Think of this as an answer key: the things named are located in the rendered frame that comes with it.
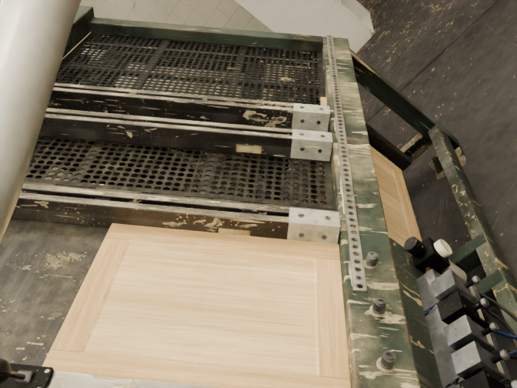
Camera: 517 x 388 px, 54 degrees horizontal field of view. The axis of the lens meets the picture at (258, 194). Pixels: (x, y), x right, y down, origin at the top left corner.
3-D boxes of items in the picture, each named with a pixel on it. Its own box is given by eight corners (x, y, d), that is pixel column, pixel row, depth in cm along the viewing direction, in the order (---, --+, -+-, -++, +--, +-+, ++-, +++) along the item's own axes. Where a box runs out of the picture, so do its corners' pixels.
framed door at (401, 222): (437, 316, 175) (442, 312, 174) (317, 235, 158) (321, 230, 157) (398, 172, 248) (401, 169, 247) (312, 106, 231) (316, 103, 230)
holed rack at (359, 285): (367, 292, 108) (367, 291, 108) (353, 291, 108) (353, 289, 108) (332, 36, 242) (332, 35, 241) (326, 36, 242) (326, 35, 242)
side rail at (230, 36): (320, 64, 242) (323, 41, 235) (92, 45, 245) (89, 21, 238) (320, 58, 248) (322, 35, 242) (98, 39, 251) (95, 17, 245)
